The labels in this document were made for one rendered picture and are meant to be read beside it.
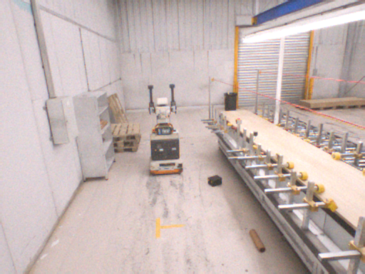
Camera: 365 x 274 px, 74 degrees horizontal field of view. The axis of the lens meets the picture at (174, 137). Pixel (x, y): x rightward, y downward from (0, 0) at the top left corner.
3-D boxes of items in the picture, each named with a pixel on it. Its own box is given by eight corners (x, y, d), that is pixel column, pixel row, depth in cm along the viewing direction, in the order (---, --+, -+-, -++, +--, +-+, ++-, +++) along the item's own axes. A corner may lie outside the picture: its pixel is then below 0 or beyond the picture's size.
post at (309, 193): (303, 234, 200) (310, 182, 185) (301, 231, 203) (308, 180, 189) (307, 234, 200) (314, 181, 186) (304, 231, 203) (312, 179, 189)
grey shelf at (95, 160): (83, 181, 452) (69, 98, 405) (95, 163, 537) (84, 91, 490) (108, 180, 454) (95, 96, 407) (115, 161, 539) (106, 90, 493)
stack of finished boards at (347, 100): (369, 103, 941) (370, 99, 935) (310, 108, 921) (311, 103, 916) (353, 100, 1013) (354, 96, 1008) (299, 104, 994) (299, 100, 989)
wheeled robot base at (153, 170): (183, 173, 461) (182, 160, 453) (150, 175, 458) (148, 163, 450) (180, 159, 525) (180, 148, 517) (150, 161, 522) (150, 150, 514)
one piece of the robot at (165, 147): (180, 165, 464) (178, 122, 438) (152, 167, 461) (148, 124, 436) (179, 158, 495) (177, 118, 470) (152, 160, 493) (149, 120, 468)
